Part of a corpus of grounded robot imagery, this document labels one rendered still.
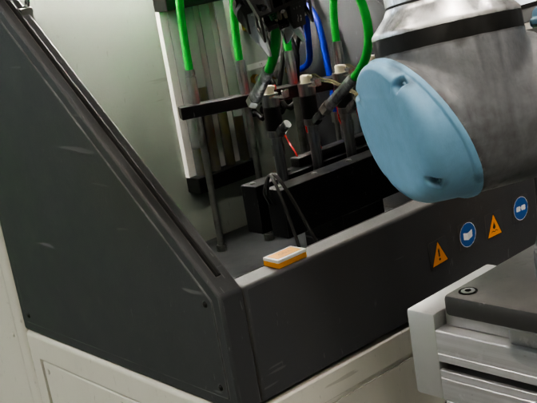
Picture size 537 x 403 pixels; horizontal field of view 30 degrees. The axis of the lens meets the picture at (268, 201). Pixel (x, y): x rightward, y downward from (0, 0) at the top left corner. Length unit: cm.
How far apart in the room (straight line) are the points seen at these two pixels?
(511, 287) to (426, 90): 23
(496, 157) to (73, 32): 107
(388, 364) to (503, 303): 62
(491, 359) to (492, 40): 33
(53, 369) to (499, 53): 113
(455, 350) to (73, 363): 81
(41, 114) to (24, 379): 56
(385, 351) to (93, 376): 45
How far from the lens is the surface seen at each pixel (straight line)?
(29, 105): 149
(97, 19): 174
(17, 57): 148
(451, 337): 97
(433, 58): 74
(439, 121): 72
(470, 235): 156
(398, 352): 147
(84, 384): 163
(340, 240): 136
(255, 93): 148
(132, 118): 177
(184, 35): 172
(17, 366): 184
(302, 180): 159
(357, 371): 142
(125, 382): 151
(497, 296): 88
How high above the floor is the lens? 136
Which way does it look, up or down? 15 degrees down
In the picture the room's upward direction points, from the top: 10 degrees counter-clockwise
